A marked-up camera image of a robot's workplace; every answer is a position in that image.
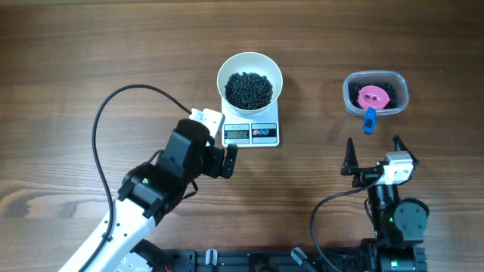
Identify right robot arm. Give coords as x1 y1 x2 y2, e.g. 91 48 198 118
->
340 135 430 272

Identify right black cable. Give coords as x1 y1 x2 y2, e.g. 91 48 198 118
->
309 173 385 272

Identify black cable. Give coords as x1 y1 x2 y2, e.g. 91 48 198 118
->
77 83 193 272
309 173 385 272

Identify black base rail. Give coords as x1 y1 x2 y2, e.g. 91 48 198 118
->
128 237 428 272

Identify white digital kitchen scale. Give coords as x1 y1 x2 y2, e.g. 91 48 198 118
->
222 101 281 148

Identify pink scoop blue handle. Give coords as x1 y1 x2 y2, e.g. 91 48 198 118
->
358 85 390 134

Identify clear plastic container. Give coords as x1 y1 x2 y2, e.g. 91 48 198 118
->
343 70 409 116

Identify black beans in bowl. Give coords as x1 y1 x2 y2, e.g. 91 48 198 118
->
225 72 273 110

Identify white ceramic bowl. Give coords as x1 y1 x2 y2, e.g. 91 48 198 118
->
217 52 284 116

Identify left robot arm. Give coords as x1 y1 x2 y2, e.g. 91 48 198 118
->
61 119 237 271

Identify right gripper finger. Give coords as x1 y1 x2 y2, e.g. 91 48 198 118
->
392 135 419 166
340 138 359 176

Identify left black cable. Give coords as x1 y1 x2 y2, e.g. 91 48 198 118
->
77 83 193 272

